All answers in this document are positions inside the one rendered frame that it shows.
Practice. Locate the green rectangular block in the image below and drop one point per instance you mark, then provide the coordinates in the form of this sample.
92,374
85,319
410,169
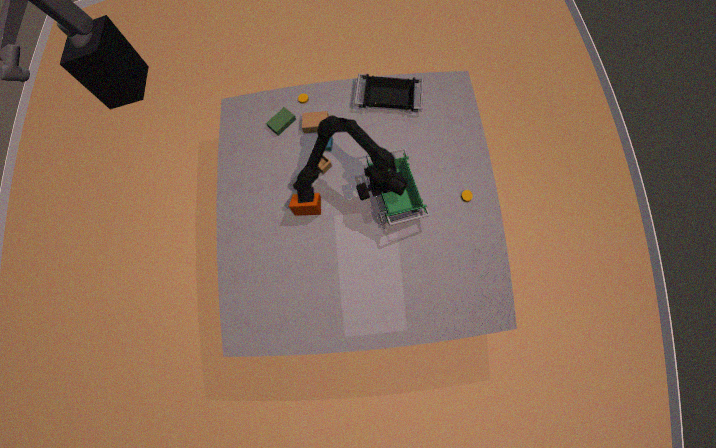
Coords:
280,121

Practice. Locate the green plastic tray with wire bars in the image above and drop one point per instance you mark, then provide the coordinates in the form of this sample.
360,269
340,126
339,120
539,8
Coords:
410,199

